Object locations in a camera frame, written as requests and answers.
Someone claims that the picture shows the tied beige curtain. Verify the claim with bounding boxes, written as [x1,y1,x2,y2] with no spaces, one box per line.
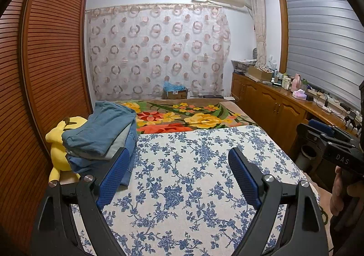
[248,0,268,66]

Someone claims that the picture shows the colourful flower blanket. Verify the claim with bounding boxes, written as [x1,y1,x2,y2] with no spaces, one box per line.
[114,99,259,135]

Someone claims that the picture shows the blue floral white bedsheet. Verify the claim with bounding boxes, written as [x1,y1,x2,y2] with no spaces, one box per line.
[70,124,316,256]

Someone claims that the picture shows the folded blue jeans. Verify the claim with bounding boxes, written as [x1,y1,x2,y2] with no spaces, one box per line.
[68,131,137,187]

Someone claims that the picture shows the teal short pants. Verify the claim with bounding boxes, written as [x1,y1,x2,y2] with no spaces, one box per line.
[61,101,137,158]

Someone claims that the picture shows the person's right hand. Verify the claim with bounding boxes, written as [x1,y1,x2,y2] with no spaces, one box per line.
[330,166,364,216]

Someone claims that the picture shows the row of toiletry bottles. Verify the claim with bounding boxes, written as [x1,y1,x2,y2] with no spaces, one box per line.
[271,69,293,88]

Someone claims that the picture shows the small cardboard box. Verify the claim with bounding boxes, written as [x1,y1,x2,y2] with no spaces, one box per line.
[163,88,189,100]

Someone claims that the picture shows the open cardboard box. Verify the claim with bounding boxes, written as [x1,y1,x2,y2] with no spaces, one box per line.
[247,66,274,80]

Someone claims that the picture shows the long wooden sideboard cabinet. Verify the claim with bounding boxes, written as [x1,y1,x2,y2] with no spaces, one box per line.
[231,71,361,154]

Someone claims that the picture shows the grey window blind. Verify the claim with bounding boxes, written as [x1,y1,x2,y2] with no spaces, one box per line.
[284,0,364,108]

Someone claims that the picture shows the ring patterned sheer curtain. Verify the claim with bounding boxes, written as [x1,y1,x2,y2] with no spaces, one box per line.
[85,3,231,101]

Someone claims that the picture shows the yellow plush toy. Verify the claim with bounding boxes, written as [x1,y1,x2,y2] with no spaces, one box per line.
[45,116,87,184]

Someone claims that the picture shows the stack of newspapers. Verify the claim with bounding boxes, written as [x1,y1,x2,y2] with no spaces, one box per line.
[231,59,258,74]

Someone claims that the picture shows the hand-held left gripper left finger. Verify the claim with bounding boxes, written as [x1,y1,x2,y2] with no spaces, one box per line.
[31,147,131,256]

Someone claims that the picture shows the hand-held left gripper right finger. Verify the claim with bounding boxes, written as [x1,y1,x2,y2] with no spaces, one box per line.
[228,147,327,256]

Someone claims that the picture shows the grey waste bin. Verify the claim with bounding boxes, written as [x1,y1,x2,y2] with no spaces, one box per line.
[296,145,322,172]

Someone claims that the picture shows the person's right forearm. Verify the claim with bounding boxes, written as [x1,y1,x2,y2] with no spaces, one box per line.
[330,212,364,256]

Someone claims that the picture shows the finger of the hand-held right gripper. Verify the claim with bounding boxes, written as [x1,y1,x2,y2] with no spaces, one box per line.
[309,119,353,143]
[296,124,332,147]

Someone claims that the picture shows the brown slatted wooden wardrobe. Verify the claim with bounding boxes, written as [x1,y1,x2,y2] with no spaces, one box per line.
[0,0,93,245]

